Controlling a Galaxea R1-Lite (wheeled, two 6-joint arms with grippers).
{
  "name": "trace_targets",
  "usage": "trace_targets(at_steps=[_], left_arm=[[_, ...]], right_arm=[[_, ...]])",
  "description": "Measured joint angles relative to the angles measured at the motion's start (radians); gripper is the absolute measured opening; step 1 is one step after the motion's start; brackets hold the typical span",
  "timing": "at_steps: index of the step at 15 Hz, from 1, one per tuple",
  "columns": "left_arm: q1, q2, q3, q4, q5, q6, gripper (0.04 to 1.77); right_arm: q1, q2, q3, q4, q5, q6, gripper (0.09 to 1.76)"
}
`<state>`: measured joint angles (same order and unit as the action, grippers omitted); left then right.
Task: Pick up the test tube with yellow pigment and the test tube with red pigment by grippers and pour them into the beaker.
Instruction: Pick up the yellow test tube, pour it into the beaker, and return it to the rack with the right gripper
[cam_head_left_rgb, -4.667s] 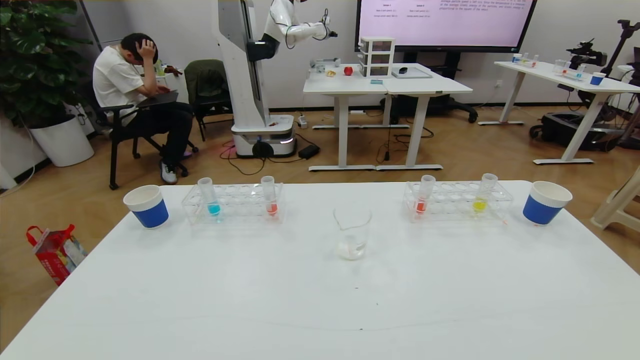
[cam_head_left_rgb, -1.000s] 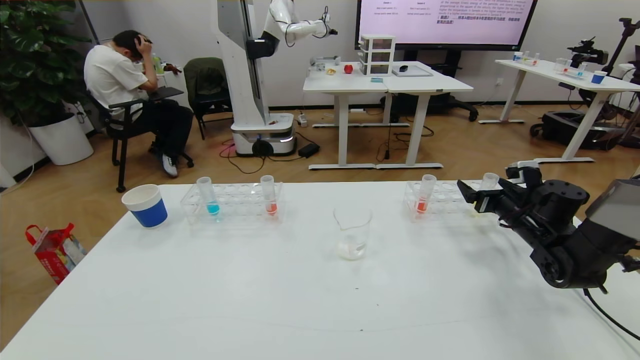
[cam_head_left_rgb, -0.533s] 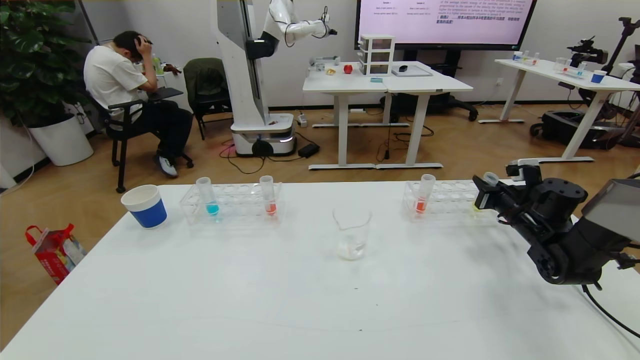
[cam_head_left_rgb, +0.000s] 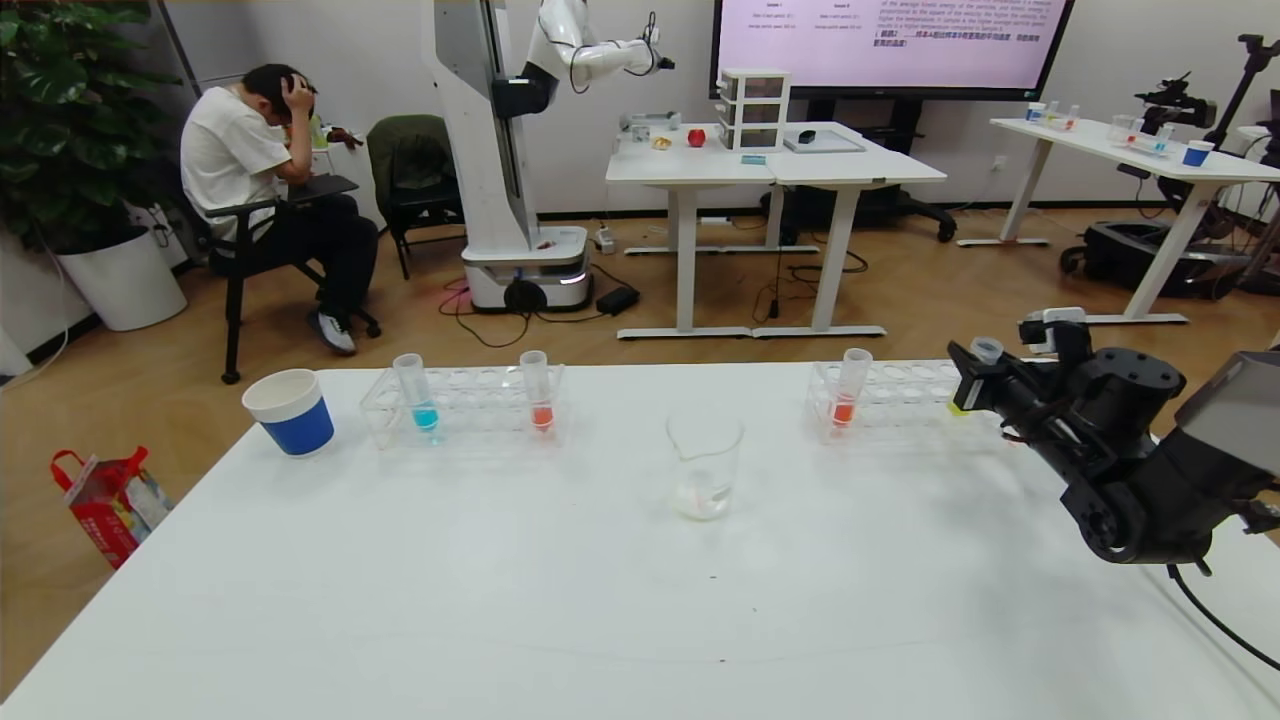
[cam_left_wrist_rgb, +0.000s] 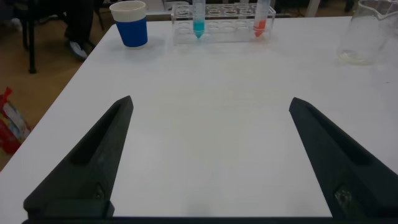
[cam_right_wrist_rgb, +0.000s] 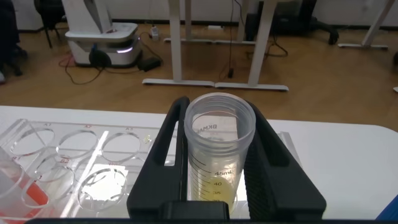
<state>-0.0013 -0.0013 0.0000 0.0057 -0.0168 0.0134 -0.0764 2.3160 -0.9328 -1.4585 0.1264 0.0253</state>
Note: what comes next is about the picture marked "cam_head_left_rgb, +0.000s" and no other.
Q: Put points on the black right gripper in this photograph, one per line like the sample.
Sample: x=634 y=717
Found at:
x=972 y=381

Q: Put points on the large wall display screen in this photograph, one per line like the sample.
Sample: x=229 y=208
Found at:
x=890 y=45

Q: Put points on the brown toy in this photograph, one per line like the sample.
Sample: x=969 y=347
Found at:
x=343 y=137

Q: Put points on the grey plastic box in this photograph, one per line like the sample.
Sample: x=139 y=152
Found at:
x=650 y=120

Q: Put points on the small glass beaker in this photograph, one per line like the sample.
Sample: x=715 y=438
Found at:
x=1120 y=131

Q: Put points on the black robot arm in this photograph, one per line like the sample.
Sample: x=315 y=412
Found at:
x=1180 y=103

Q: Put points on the white standing desk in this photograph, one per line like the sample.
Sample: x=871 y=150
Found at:
x=850 y=170
x=680 y=167

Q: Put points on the small rack with tubes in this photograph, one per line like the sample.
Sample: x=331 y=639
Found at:
x=1050 y=121
x=1150 y=146

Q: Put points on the white plant pot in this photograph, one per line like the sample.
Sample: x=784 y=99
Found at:
x=122 y=282

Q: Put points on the yellow pigment test tube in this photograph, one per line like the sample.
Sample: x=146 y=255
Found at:
x=987 y=350

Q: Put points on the dark laptop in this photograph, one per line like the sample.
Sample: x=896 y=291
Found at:
x=325 y=186

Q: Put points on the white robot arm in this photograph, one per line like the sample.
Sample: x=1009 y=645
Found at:
x=590 y=60

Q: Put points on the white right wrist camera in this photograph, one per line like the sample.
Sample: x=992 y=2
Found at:
x=1058 y=325

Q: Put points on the large green plant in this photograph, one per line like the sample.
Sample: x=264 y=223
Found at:
x=70 y=115

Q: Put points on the clear test tube rack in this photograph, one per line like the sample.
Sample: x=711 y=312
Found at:
x=478 y=398
x=900 y=400

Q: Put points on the seated person white shirt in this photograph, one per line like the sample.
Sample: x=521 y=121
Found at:
x=225 y=155

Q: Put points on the black display stand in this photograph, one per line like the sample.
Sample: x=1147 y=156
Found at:
x=895 y=210

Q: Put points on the small blue paper cup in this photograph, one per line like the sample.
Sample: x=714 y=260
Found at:
x=1197 y=156

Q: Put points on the black power brick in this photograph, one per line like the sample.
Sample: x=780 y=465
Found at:
x=618 y=300

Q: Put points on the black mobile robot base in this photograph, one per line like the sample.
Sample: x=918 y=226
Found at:
x=1130 y=257

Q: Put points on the white power strip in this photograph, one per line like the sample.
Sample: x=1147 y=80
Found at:
x=604 y=240

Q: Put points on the long white table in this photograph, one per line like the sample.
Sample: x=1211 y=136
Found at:
x=1090 y=138

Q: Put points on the white drawer unit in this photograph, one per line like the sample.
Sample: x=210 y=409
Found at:
x=752 y=112

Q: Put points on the red liquid test tube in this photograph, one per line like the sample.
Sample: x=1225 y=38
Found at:
x=843 y=410
x=541 y=415

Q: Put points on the blue liquid test tube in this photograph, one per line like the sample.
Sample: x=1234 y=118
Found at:
x=424 y=415

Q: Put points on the black armrest chair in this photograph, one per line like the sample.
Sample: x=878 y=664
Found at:
x=234 y=300

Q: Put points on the grey flat pad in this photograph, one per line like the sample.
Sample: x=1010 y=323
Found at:
x=838 y=146

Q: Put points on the blue white paper cup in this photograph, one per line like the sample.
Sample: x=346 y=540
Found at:
x=297 y=425

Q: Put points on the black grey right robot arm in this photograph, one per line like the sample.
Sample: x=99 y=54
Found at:
x=1130 y=500

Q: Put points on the dark green jacket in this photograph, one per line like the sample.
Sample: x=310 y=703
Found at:
x=408 y=155

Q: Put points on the red gift bag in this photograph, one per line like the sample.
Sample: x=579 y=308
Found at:
x=108 y=512

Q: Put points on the white robot tower base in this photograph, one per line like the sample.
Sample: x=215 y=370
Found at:
x=480 y=150

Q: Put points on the green bottle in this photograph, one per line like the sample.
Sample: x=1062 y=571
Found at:
x=316 y=132

